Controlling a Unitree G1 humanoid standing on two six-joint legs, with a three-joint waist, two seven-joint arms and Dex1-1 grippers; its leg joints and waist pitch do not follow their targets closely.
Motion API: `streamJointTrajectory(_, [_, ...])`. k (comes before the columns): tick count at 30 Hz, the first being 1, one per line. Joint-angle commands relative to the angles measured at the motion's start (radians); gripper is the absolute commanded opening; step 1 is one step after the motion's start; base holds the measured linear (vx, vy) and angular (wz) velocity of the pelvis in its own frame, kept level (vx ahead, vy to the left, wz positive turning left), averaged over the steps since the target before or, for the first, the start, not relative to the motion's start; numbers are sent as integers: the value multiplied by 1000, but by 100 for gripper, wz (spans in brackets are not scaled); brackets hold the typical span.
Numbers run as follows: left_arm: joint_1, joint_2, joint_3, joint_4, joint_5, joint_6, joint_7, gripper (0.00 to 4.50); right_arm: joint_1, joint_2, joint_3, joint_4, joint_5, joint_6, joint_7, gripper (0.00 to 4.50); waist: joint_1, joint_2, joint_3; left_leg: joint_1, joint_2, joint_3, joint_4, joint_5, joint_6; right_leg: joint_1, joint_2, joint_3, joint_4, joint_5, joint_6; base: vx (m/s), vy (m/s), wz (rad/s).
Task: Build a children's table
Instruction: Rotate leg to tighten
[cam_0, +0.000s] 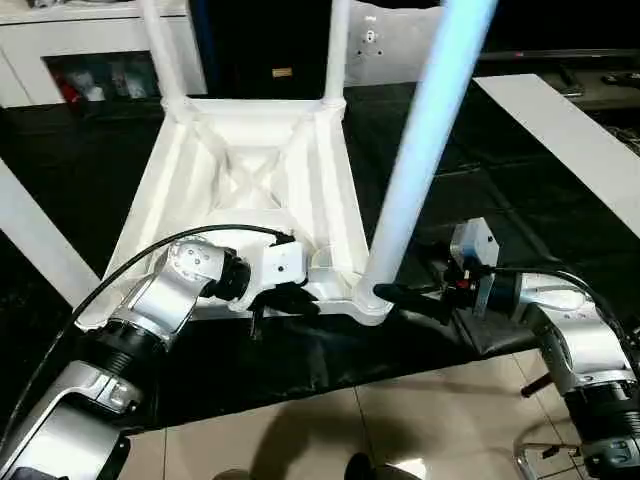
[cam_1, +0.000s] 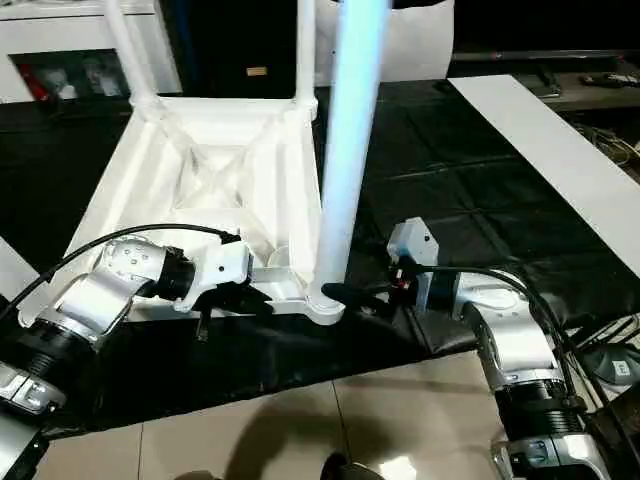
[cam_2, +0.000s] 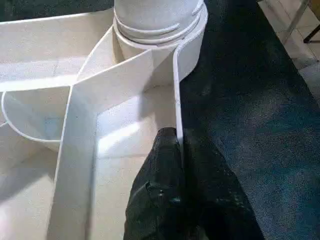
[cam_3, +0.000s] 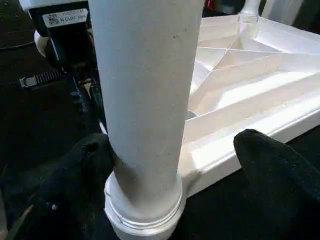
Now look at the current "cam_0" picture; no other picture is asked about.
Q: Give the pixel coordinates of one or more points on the white plastic table top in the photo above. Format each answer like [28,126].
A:
[250,170]

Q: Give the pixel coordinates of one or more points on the white plastic table leg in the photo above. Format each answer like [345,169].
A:
[336,55]
[40,240]
[165,55]
[430,150]

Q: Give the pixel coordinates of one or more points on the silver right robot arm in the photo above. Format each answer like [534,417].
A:
[570,330]

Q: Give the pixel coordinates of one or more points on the black work mat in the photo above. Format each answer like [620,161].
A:
[520,200]

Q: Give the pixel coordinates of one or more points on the black tripod leg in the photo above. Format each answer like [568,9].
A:
[535,385]

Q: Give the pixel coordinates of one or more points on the black robot foot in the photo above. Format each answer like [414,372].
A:
[375,469]
[230,475]

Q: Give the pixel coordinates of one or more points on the small yellow label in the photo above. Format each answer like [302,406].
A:
[282,72]

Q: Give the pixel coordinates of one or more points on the dark low tv stand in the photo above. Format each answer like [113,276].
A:
[560,65]

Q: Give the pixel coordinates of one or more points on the black remote control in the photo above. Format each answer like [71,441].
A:
[620,78]

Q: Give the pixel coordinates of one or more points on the white cabinet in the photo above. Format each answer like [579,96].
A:
[100,30]

